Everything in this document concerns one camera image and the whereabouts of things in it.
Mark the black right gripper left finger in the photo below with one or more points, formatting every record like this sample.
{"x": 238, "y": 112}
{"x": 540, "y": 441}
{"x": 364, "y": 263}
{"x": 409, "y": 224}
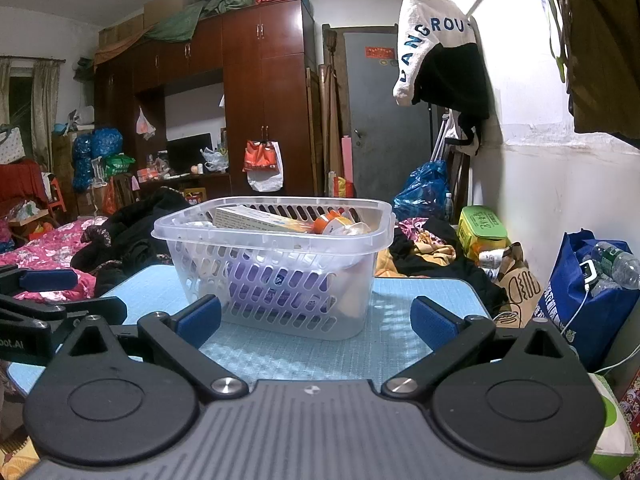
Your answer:
{"x": 114, "y": 395}

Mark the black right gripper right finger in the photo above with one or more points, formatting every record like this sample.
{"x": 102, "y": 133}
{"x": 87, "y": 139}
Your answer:
{"x": 510, "y": 397}

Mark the orange capped bottle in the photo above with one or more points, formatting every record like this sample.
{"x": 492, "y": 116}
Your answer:
{"x": 335, "y": 224}

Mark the pink floral bedding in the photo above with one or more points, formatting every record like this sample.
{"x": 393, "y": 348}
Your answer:
{"x": 54, "y": 250}

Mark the blue tote bag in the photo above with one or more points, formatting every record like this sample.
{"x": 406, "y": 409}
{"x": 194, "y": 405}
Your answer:
{"x": 585, "y": 305}

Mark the brown paper bag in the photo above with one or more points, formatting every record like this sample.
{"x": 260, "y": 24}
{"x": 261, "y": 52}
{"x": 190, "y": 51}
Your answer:
{"x": 521, "y": 286}

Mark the black clothes pile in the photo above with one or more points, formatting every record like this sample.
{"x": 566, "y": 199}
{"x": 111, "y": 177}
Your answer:
{"x": 123, "y": 245}

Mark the red chair with clutter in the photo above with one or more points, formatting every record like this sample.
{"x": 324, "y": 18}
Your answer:
{"x": 21, "y": 182}

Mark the clear water bottle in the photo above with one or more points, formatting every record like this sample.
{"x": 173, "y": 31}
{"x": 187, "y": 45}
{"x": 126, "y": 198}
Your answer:
{"x": 623, "y": 267}

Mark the yellow patterned cloth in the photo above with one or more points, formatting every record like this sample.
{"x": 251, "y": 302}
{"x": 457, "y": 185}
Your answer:
{"x": 416, "y": 252}

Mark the green lidded box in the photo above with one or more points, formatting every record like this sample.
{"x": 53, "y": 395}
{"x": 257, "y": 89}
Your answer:
{"x": 480, "y": 230}

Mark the blue plastic bags stack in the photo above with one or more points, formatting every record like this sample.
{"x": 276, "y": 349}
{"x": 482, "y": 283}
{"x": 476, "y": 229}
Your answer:
{"x": 86, "y": 148}

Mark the blue plastic bag by door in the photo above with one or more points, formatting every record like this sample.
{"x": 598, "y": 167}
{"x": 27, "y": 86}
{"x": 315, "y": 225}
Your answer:
{"x": 424, "y": 194}

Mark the black television monitor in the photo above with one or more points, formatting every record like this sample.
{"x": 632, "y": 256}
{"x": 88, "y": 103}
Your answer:
{"x": 186, "y": 152}

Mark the purple package in basket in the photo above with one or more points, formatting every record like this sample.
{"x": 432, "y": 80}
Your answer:
{"x": 266, "y": 292}

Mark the clear plastic perforated basket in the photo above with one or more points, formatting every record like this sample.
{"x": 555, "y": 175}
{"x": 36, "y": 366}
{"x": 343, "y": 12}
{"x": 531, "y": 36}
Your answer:
{"x": 296, "y": 265}

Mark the beige window curtains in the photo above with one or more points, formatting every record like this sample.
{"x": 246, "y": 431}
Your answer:
{"x": 43, "y": 108}

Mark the orange white hanging bag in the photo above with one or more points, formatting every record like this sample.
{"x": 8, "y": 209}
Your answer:
{"x": 263, "y": 166}

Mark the grey door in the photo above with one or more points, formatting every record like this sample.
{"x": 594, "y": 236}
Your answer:
{"x": 389, "y": 141}

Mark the dark red wooden wardrobe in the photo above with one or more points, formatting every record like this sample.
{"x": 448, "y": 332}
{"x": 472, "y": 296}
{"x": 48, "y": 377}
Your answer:
{"x": 263, "y": 56}

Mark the black hanging garment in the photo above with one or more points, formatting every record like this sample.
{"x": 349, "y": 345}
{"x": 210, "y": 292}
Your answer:
{"x": 455, "y": 78}

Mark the green cloth atop wardrobe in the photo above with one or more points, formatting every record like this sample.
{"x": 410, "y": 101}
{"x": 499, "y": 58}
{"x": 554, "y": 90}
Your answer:
{"x": 179, "y": 27}

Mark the white hanging shirt blue letters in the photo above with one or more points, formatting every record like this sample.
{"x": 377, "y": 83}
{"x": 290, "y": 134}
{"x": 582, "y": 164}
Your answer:
{"x": 423, "y": 26}

